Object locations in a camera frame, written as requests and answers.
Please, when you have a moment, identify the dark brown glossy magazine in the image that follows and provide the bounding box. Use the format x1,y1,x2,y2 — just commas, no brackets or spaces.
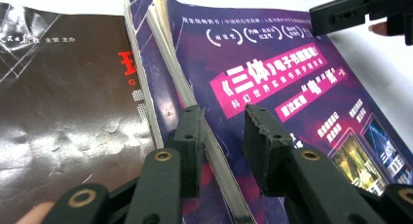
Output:
0,1,157,224

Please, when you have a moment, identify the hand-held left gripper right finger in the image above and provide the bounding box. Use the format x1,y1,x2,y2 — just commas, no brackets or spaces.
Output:
243,104,295,198

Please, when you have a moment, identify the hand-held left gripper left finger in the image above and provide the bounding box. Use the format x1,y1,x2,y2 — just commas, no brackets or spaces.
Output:
173,104,206,199

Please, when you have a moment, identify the purple magazine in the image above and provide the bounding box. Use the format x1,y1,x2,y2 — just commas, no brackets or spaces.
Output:
145,0,413,224
123,0,235,224

